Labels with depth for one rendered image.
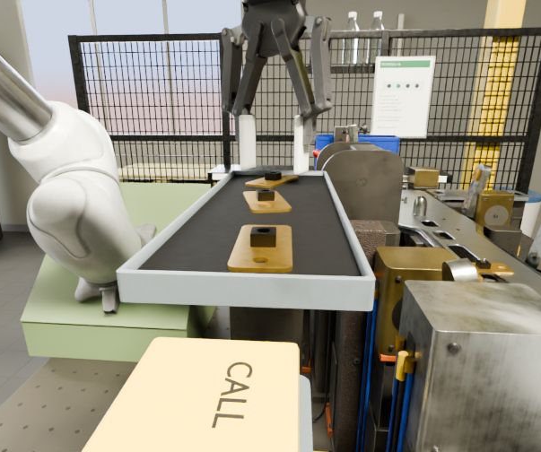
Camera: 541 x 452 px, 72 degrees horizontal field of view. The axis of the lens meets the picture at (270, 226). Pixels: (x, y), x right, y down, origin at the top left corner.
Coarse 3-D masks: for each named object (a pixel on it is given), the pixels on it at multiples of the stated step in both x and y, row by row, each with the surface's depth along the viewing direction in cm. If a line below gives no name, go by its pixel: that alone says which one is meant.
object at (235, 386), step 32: (160, 352) 14; (192, 352) 14; (224, 352) 14; (256, 352) 14; (288, 352) 14; (128, 384) 12; (160, 384) 12; (192, 384) 12; (224, 384) 12; (256, 384) 12; (288, 384) 12; (128, 416) 11; (160, 416) 11; (192, 416) 11; (224, 416) 11; (256, 416) 11; (288, 416) 11; (96, 448) 10; (128, 448) 10; (160, 448) 10; (192, 448) 10; (224, 448) 10; (256, 448) 10; (288, 448) 10
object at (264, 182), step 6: (270, 174) 48; (276, 174) 48; (258, 180) 48; (264, 180) 48; (270, 180) 48; (276, 180) 48; (282, 180) 48; (288, 180) 49; (252, 186) 46; (258, 186) 45; (264, 186) 45; (270, 186) 45; (276, 186) 46
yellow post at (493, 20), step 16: (496, 0) 140; (512, 0) 138; (496, 16) 141; (512, 16) 140; (496, 48) 143; (480, 64) 152; (496, 64) 145; (512, 64) 145; (496, 80) 147; (480, 96) 151; (480, 112) 151; (496, 112) 150; (480, 128) 152; (496, 128) 152; (480, 144) 154; (496, 144) 154; (464, 160) 165; (496, 160) 155
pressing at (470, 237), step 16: (416, 192) 120; (400, 208) 100; (432, 208) 99; (448, 208) 99; (400, 224) 84; (416, 224) 85; (448, 224) 85; (464, 224) 85; (432, 240) 73; (448, 240) 75; (464, 240) 74; (480, 240) 74; (480, 256) 66; (496, 256) 66; (512, 256) 67; (528, 272) 60
